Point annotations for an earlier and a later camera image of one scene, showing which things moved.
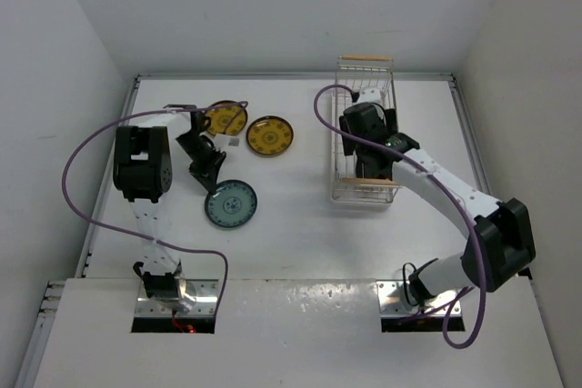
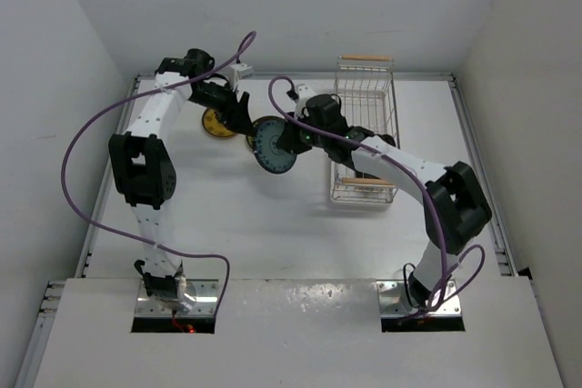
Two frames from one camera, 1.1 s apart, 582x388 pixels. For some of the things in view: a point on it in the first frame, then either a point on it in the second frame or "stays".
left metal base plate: (205, 292) stays
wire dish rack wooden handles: (354, 73) stays
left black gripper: (207, 173) → (233, 114)
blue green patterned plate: (233, 204) → (263, 141)
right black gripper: (350, 148) → (290, 139)
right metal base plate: (393, 301) stays
